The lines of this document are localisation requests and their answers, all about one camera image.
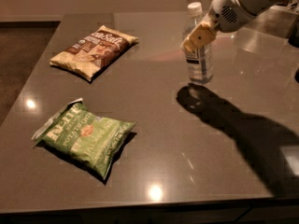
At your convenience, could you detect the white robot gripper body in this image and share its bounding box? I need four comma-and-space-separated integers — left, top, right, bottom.
208, 0, 254, 33

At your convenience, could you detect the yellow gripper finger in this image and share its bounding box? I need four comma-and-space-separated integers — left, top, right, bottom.
181, 21, 217, 53

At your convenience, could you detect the clear blue plastic water bottle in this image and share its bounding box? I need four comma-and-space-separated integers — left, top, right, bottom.
182, 2, 213, 85

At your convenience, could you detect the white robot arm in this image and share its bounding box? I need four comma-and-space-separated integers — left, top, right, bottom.
181, 0, 289, 52

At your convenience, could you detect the metal snack dispenser base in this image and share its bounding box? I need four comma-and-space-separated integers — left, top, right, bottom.
246, 6, 299, 38

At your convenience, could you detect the brown sea salt chips bag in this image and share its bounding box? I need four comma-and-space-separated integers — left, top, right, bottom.
50, 25, 137, 82

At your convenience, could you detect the green jalapeno potato chips bag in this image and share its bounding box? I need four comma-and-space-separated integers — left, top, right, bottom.
32, 98, 135, 179

